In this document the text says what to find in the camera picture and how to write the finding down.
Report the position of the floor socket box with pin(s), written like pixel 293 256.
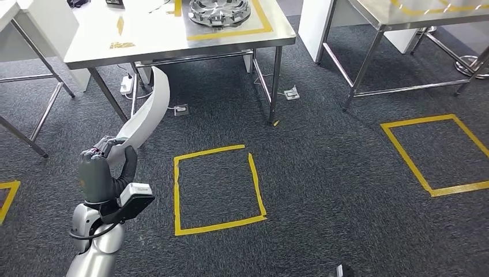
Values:
pixel 181 110
pixel 291 93

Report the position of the hatched yellow tape strip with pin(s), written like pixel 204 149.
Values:
pixel 122 45

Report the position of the small black device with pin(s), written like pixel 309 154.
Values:
pixel 78 3
pixel 114 2

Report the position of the silver wheel hubcap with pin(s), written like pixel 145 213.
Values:
pixel 219 11

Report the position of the yellow tape outline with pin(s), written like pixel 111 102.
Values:
pixel 229 35

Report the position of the steel workbench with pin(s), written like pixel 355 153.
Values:
pixel 152 38

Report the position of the short yellow tape strip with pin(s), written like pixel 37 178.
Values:
pixel 120 25

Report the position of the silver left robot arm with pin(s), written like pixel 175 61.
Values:
pixel 95 260

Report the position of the white table with steel legs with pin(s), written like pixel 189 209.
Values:
pixel 49 30

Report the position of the white power strip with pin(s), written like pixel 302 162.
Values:
pixel 126 85

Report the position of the white side panel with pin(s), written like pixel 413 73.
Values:
pixel 313 26
pixel 401 42

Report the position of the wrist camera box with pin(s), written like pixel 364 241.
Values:
pixel 342 271
pixel 133 198

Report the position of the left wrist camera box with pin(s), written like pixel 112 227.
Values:
pixel 133 198

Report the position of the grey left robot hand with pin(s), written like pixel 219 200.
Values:
pixel 95 179

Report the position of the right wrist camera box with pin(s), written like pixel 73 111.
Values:
pixel 342 271

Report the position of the white curved plastic part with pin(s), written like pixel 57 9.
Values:
pixel 151 111

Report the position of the yellow floor tape square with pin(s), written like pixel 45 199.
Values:
pixel 9 198
pixel 408 160
pixel 177 191

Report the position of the chrome round base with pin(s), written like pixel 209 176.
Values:
pixel 471 67

